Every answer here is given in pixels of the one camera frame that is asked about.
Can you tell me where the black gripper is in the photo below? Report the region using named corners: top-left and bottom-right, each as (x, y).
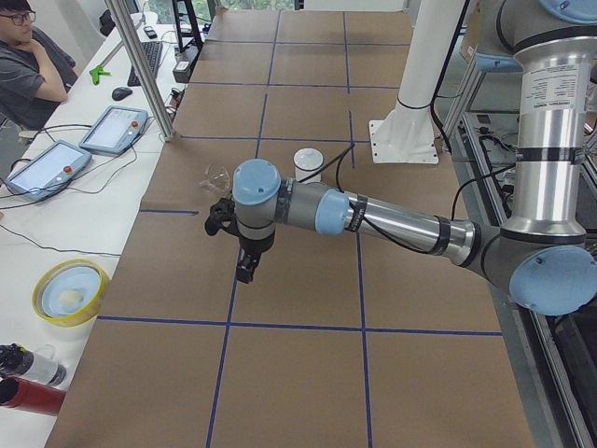
top-left (235, 233), bottom-right (275, 283)

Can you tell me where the white mug lid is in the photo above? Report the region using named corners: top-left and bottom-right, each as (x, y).
top-left (293, 147), bottom-right (325, 172)

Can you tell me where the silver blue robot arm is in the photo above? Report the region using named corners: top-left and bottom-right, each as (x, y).
top-left (229, 1), bottom-right (596, 315)

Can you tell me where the clear glass funnel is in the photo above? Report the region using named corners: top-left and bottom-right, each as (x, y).
top-left (199, 163), bottom-right (230, 196)

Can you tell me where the white enamel mug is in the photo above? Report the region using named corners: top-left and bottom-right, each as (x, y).
top-left (293, 148), bottom-right (324, 181)

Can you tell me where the yellow tape roll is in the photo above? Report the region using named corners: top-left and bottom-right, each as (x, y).
top-left (32, 259), bottom-right (111, 328)

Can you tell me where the far blue teach pendant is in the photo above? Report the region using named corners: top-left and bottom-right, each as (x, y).
top-left (78, 105), bottom-right (149, 155)

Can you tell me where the blue teach pendant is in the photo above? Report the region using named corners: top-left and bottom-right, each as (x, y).
top-left (5, 140), bottom-right (91, 202)
top-left (78, 105), bottom-right (149, 155)

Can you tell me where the black computer box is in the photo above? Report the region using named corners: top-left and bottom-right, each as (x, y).
top-left (173, 46), bottom-right (200, 84)

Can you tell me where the near blue teach pendant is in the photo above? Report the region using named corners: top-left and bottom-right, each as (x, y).
top-left (5, 140), bottom-right (91, 202)

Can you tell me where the black computer mouse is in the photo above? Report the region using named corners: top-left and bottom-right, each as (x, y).
top-left (111, 87), bottom-right (133, 102)

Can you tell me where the clear plastic bottle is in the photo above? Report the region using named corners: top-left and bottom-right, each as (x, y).
top-left (1, 343), bottom-right (66, 386)

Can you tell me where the black keyboard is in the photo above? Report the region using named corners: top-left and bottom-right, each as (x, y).
top-left (126, 40), bottom-right (164, 88)

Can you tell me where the green plastic tool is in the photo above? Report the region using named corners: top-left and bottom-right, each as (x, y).
top-left (90, 65), bottom-right (111, 86)

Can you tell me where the red bottle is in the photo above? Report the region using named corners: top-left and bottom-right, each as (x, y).
top-left (1, 377), bottom-right (66, 416)

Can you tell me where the seated person grey shirt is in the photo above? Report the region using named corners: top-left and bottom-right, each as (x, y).
top-left (1, 1), bottom-right (80, 131)

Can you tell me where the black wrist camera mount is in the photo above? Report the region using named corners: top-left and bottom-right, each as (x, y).
top-left (204, 197), bottom-right (239, 236)

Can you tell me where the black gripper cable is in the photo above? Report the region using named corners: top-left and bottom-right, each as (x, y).
top-left (296, 143), bottom-right (519, 255)

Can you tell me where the white camera stand post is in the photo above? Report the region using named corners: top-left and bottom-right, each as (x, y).
top-left (369, 0), bottom-right (468, 164)

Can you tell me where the aluminium frame post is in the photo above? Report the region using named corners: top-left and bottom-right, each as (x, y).
top-left (105, 0), bottom-right (175, 142)

